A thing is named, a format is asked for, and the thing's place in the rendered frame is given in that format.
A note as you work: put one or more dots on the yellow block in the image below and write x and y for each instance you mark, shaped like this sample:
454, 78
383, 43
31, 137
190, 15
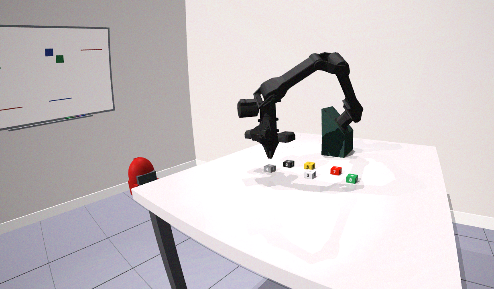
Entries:
309, 165

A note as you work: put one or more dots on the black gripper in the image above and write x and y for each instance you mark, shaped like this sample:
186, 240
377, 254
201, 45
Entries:
271, 143

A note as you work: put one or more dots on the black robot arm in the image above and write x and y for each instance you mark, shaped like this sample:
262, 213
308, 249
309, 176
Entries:
274, 89

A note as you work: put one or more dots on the green block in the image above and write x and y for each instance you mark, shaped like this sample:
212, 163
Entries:
351, 178

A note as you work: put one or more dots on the red block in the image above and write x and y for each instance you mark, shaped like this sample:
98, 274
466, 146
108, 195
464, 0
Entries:
336, 170

